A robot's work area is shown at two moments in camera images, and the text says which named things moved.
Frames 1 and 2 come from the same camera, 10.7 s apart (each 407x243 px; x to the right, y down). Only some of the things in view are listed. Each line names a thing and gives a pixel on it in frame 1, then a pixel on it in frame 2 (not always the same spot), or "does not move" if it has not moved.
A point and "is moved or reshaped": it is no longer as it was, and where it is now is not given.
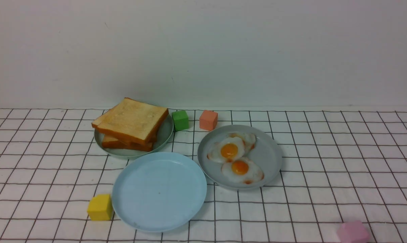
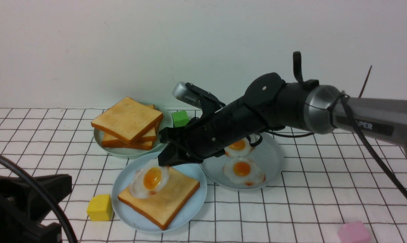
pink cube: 353,232 does not move
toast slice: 131,119 → 162,208
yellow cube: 100,208 does not move
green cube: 181,119 does not move
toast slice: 152,136 → 128,119
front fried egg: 241,169 does not move
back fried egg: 237,144 does not move
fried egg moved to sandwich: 223,151 is moved or reshaped
